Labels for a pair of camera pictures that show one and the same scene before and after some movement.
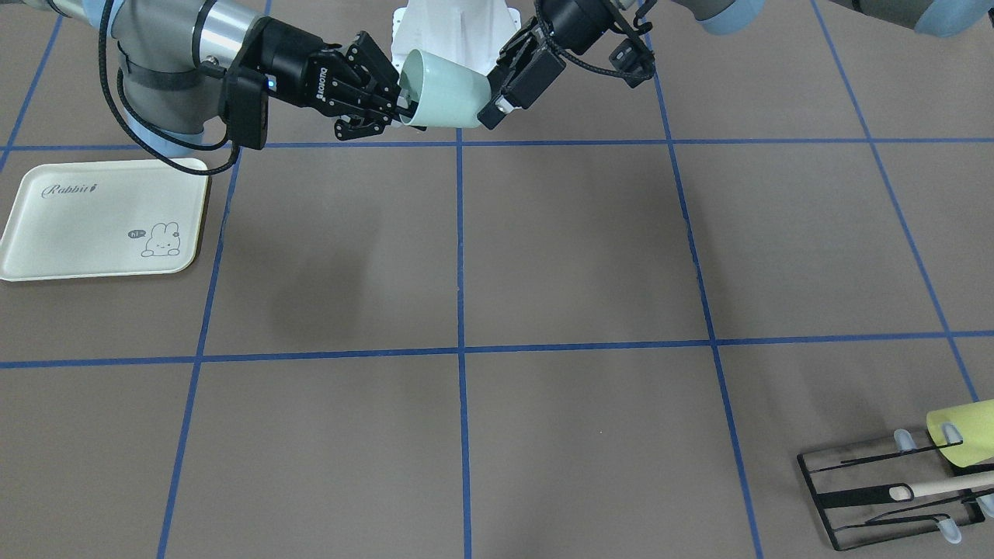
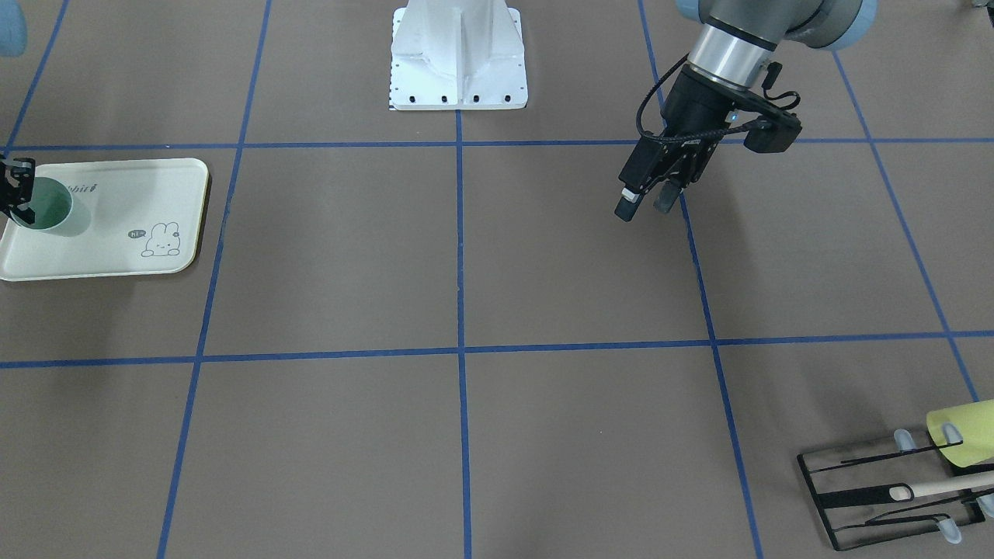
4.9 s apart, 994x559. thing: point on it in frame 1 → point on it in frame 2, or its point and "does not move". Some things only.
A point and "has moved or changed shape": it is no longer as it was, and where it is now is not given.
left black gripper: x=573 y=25 → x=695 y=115
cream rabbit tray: x=103 y=220 does not move
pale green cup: x=449 y=95 has moved or changed shape
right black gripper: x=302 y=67 → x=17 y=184
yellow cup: x=974 y=422 does not move
